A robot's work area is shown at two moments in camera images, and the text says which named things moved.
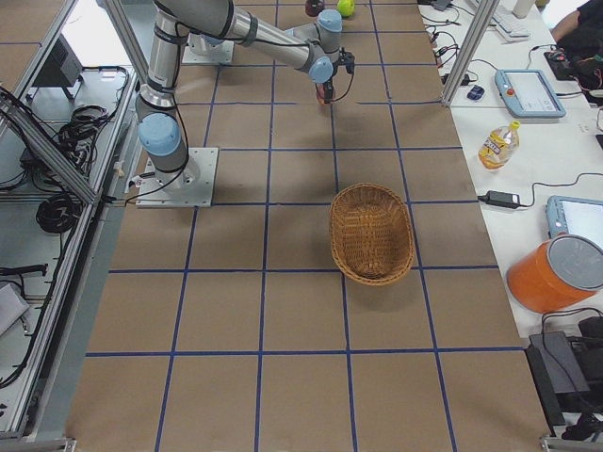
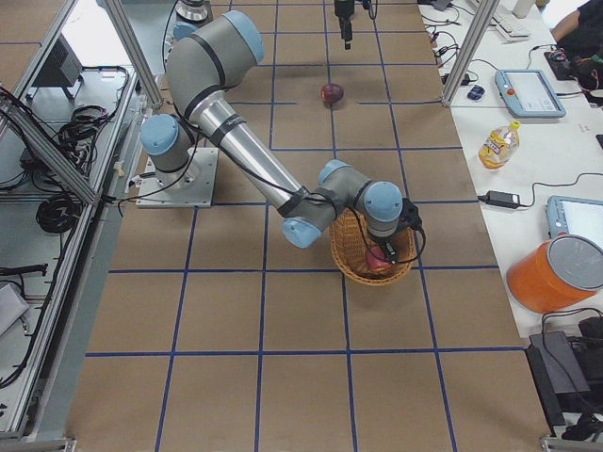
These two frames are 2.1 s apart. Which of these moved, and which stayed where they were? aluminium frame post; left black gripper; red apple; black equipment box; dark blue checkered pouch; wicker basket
Moved: red apple; left black gripper
Stayed: dark blue checkered pouch; wicker basket; black equipment box; aluminium frame post
